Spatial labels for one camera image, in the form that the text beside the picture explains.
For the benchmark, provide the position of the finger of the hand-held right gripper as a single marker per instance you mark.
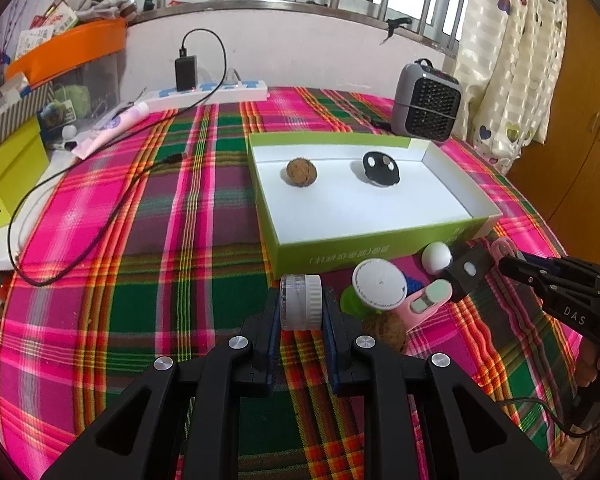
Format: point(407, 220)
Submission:
point(555, 292)
point(525, 266)

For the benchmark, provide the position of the wooden cabinet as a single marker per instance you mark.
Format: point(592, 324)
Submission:
point(575, 125)

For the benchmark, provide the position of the person's right hand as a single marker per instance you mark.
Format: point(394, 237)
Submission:
point(589, 365)

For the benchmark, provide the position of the green item in storage box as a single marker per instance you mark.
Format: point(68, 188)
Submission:
point(72, 99)

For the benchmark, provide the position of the pink tube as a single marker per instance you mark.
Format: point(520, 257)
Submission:
point(112, 127)

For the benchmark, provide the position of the small black box on windowsill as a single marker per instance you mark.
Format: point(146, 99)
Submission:
point(149, 3)

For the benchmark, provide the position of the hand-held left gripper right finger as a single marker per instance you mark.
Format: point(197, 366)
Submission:
point(331, 355)

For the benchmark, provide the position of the white power strip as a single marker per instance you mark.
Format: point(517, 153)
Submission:
point(215, 91)

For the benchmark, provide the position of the grey space heater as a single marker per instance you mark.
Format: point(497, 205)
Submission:
point(425, 100)

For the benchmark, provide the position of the green cardboard box tray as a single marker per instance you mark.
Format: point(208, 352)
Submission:
point(360, 210)

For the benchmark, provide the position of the paper cards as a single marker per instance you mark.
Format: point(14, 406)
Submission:
point(45, 27)

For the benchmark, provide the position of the white plug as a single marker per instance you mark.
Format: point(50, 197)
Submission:
point(232, 76)

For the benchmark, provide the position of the translucent round plastic jar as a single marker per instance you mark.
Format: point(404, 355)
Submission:
point(300, 302)

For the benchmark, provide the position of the black charger adapter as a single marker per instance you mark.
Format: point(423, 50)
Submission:
point(186, 74)

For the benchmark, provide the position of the orange lid clear storage box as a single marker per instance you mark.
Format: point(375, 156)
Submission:
point(75, 55)

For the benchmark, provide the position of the black block white dots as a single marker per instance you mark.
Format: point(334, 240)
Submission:
point(467, 272)

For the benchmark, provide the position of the white ball hook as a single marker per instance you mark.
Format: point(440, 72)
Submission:
point(436, 257)

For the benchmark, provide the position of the small white ball bottle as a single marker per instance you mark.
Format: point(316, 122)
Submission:
point(70, 135)

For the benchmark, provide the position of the cream heart print curtain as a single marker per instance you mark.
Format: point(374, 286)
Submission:
point(510, 60)

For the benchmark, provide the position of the pink flower branches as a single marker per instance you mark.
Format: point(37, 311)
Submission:
point(0, 45)

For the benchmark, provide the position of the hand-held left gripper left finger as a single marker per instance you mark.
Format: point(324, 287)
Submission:
point(274, 347)

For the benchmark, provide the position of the pink clip with green pad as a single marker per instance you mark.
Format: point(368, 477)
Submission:
point(427, 302)

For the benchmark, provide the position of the black round disc white dots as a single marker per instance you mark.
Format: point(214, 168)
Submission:
point(380, 167)

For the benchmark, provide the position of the small pink plastic piece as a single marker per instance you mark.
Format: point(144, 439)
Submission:
point(502, 247)

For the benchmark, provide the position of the pink green plaid tablecloth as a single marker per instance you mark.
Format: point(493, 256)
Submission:
point(170, 220)

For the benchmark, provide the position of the yellow-green cardboard box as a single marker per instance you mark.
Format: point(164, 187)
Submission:
point(12, 175)

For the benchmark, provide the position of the brown walnut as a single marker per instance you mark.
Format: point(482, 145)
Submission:
point(385, 332)
point(300, 172)

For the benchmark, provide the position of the black clip on windowsill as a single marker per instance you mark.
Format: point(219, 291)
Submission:
point(395, 27)

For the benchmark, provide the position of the striped cardboard box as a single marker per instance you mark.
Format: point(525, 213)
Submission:
point(15, 110)

